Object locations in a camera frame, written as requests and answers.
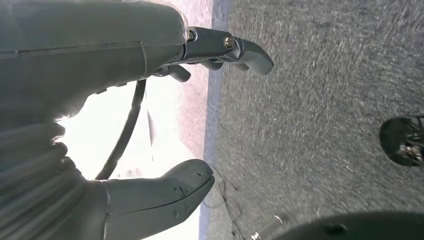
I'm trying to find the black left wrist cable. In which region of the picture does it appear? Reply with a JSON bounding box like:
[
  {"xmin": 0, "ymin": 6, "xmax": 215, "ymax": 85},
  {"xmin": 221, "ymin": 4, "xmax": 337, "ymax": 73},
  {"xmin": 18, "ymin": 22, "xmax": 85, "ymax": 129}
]
[{"xmin": 95, "ymin": 78, "xmax": 147, "ymax": 181}]

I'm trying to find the round grey base caster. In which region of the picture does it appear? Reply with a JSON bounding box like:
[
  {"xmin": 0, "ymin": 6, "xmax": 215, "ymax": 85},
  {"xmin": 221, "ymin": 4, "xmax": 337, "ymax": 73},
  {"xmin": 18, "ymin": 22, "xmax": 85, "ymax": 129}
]
[{"xmin": 379, "ymin": 114, "xmax": 424, "ymax": 168}]

